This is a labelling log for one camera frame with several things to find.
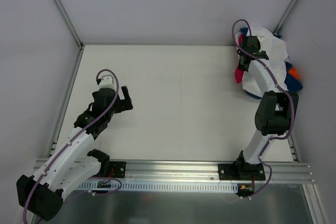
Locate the black mounting plate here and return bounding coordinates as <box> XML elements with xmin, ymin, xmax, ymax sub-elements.
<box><xmin>218</xmin><ymin>162</ymin><xmax>266</xmax><ymax>181</ymax></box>
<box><xmin>103</xmin><ymin>161</ymin><xmax>127</xmax><ymax>178</ymax></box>

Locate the pink t shirt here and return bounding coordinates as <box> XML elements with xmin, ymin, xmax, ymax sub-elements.
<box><xmin>234</xmin><ymin>65</ymin><xmax>244</xmax><ymax>84</ymax></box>

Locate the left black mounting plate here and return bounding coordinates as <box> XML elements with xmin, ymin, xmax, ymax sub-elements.
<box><xmin>103</xmin><ymin>161</ymin><xmax>127</xmax><ymax>178</ymax></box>

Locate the corner aluminium post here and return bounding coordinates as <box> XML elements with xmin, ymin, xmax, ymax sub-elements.
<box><xmin>53</xmin><ymin>0</ymin><xmax>83</xmax><ymax>49</ymax></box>
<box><xmin>273</xmin><ymin>0</ymin><xmax>300</xmax><ymax>34</ymax></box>

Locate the orange t shirt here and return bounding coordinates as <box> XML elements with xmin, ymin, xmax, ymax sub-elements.
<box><xmin>288</xmin><ymin>67</ymin><xmax>300</xmax><ymax>80</ymax></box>

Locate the white t shirt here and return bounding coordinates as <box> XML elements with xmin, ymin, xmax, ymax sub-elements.
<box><xmin>235</xmin><ymin>26</ymin><xmax>288</xmax><ymax>98</ymax></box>

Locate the white slotted cable duct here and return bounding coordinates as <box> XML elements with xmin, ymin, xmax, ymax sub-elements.
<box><xmin>78</xmin><ymin>180</ymin><xmax>238</xmax><ymax>193</ymax></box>

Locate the left corner aluminium post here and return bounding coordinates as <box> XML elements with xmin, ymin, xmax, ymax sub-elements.
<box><xmin>53</xmin><ymin>0</ymin><xmax>83</xmax><ymax>49</ymax></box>

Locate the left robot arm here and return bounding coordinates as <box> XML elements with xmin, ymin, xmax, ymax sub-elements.
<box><xmin>16</xmin><ymin>84</ymin><xmax>133</xmax><ymax>223</ymax></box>

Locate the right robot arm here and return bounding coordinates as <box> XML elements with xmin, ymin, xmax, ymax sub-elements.
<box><xmin>227</xmin><ymin>35</ymin><xmax>299</xmax><ymax>180</ymax></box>

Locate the right corner aluminium post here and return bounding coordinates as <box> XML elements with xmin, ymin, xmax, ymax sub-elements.
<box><xmin>273</xmin><ymin>0</ymin><xmax>300</xmax><ymax>34</ymax></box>

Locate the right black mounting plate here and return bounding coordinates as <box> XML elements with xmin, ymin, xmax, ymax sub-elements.
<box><xmin>218</xmin><ymin>162</ymin><xmax>266</xmax><ymax>181</ymax></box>

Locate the blue t shirt pile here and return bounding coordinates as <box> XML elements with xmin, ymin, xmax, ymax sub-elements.
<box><xmin>242</xmin><ymin>61</ymin><xmax>303</xmax><ymax>100</ymax></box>

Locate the aluminium front rail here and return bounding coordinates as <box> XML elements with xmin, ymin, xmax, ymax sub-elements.
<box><xmin>31</xmin><ymin>157</ymin><xmax>316</xmax><ymax>184</ymax></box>

